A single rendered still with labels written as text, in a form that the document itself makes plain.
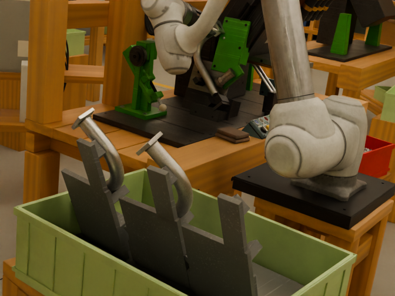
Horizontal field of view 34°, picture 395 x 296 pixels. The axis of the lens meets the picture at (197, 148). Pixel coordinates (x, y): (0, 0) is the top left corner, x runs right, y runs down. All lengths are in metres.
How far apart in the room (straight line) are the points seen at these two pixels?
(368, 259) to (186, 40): 0.90
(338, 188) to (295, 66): 0.41
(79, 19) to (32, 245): 1.18
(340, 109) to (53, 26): 0.98
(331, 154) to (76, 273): 0.76
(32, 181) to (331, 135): 1.13
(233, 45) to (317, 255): 1.23
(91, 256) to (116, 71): 1.34
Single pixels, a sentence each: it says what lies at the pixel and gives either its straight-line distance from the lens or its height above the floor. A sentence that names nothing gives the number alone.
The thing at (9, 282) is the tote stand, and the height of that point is 0.75.
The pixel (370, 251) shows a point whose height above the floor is 0.69.
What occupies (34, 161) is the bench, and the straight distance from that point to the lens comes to 2.36.
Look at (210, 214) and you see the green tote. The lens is 1.60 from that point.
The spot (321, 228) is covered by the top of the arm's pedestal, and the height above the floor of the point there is 0.82.
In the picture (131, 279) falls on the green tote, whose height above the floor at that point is 0.94.
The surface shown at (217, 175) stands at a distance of 2.08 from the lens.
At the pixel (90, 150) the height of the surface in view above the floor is 1.13.
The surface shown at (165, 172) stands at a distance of 1.19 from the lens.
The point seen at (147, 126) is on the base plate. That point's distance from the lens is 2.29.
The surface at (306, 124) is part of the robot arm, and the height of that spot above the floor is 1.13.
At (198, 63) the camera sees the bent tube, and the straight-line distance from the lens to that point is 2.53.
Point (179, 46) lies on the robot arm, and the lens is 2.12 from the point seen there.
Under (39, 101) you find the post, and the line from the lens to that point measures 2.29.
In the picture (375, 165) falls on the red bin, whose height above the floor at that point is 0.86.
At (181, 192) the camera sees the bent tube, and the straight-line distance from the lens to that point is 1.25.
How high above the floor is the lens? 1.56
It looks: 18 degrees down
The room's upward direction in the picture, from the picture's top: 7 degrees clockwise
